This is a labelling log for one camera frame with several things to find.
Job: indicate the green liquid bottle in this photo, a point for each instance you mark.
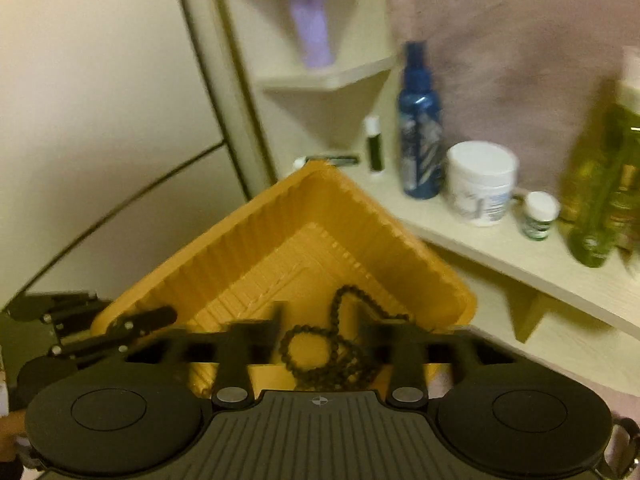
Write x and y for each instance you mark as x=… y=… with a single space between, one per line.
x=600 y=185

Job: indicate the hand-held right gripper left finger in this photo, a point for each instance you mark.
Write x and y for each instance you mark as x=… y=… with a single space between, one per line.
x=250 y=342

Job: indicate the lip balm stick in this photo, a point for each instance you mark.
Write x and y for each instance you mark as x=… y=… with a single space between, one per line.
x=374 y=147

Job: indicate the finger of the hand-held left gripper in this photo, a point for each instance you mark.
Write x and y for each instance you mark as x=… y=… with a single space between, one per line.
x=130 y=327
x=55 y=310

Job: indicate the white cream jar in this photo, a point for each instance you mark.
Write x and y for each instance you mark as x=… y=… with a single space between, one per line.
x=482 y=185

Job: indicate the black tube with white cap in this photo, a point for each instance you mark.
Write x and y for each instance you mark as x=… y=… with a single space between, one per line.
x=335 y=161

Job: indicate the pink hanging towel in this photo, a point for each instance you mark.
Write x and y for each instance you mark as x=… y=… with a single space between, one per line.
x=500 y=60

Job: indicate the purple tube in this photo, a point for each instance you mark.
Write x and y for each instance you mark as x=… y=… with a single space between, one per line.
x=312 y=20

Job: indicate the orange plastic tray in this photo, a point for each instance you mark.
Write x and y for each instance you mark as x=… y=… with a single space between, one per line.
x=280 y=245

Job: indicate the cream wooden shelf unit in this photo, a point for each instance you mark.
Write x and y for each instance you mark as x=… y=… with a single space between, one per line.
x=500 y=252

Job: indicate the small green-labelled jar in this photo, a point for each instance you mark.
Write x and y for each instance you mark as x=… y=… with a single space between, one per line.
x=540 y=217

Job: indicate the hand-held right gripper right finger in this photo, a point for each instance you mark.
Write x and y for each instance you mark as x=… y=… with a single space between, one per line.
x=390 y=347

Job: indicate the blue spray bottle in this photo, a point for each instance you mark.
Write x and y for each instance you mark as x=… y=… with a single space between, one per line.
x=420 y=135

